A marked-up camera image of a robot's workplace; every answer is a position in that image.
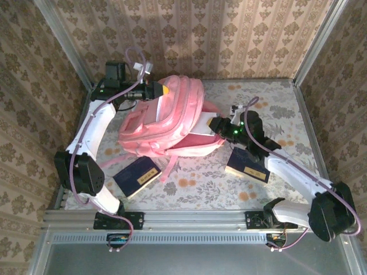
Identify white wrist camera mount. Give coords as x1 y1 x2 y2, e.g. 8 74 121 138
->
231 104 245 124
133 61 153 76

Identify dark blue book gold drawings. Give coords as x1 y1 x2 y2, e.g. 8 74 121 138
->
225 147 271 184

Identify thin aluminium edge rail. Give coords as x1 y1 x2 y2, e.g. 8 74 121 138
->
200 77 296 84

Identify perforated metal strip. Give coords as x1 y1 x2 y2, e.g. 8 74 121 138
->
48 232 350 245

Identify grey metal panel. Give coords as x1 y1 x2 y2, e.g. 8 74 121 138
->
27 229 367 275

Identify aluminium corner post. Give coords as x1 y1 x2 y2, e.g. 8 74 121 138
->
292 0 345 87
34 0 95 89

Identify floral tablecloth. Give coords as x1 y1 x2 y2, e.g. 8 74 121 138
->
64 80 330 211

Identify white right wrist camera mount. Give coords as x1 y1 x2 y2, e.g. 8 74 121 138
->
231 104 245 124

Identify plain dark blue book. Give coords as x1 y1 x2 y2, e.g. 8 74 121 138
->
112 156 163 201

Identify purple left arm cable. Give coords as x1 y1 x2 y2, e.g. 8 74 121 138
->
68 47 149 253

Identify black connector board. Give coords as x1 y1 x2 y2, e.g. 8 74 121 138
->
106 232 130 249
265 232 287 249

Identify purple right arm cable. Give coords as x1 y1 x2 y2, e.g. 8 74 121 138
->
239 96 362 253

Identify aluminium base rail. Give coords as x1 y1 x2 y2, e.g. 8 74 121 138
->
42 208 352 231

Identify pink backpack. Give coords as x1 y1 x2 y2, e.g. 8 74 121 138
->
99 74 227 184

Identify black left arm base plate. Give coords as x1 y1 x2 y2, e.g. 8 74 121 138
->
93 211 144 230

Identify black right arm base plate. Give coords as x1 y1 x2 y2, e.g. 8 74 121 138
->
245 211 299 230

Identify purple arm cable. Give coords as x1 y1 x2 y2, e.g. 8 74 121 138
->
239 96 362 253
68 47 149 253

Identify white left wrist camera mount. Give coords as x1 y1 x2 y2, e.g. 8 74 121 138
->
133 61 153 76

